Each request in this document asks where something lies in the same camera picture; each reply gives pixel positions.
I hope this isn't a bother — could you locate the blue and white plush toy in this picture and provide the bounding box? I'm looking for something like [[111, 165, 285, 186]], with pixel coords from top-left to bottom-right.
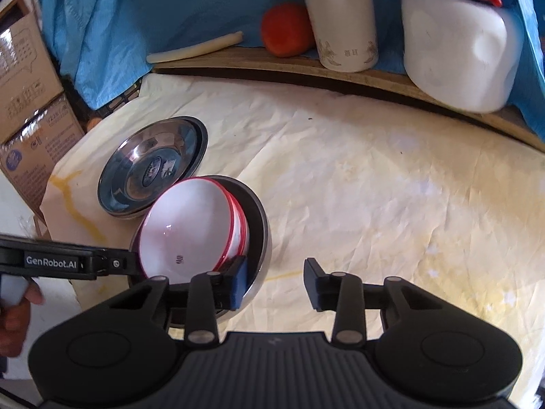
[[392, 0, 529, 114]]

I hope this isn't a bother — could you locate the cream thermos cup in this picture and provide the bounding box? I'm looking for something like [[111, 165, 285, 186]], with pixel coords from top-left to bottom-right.
[[301, 0, 380, 73]]

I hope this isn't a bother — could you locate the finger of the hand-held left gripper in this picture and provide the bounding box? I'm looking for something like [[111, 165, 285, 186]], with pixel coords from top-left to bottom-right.
[[96, 249, 141, 275]]

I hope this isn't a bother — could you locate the printed cardboard box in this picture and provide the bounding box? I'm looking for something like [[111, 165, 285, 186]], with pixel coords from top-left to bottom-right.
[[0, 94, 86, 231]]

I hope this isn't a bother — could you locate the white bowl with red rim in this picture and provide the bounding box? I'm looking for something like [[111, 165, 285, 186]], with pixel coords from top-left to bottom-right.
[[138, 178, 239, 279], [213, 178, 250, 273]]

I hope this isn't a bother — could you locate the steel plate with sticker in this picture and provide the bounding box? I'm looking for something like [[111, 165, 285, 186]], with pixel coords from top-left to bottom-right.
[[97, 118, 201, 218]]

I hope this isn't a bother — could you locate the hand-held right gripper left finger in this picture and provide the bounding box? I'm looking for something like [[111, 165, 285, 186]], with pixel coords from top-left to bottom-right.
[[108, 255, 248, 345]]

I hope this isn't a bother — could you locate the wooden board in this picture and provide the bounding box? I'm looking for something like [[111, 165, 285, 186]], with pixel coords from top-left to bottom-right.
[[151, 46, 545, 154]]

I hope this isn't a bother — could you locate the cream sheet with yellow pattern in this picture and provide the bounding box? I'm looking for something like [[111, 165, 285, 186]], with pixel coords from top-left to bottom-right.
[[40, 72, 545, 405]]

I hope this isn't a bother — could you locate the cream round rod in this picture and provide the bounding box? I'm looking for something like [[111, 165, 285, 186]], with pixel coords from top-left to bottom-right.
[[146, 31, 245, 64]]

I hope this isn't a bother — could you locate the black perforated crate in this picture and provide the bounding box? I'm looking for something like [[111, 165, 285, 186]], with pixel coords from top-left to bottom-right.
[[91, 79, 143, 118]]

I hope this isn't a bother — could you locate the orange round fruit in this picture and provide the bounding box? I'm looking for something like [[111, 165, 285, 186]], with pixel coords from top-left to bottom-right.
[[261, 3, 316, 57]]

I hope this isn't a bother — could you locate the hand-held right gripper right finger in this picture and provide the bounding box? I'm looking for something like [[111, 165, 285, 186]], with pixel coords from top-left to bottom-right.
[[303, 258, 446, 347]]

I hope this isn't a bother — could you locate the blue cloth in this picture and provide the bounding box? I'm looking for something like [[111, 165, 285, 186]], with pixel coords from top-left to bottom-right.
[[34, 0, 545, 137]]

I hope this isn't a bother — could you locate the person's left hand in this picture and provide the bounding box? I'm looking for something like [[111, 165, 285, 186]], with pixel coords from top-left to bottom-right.
[[0, 279, 44, 359]]

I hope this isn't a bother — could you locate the plain steel plate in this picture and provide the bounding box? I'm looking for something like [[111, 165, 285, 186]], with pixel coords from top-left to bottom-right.
[[106, 115, 209, 221]]

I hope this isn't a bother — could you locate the small steel bowl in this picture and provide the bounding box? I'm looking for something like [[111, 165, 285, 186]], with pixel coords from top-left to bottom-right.
[[129, 175, 272, 329]]

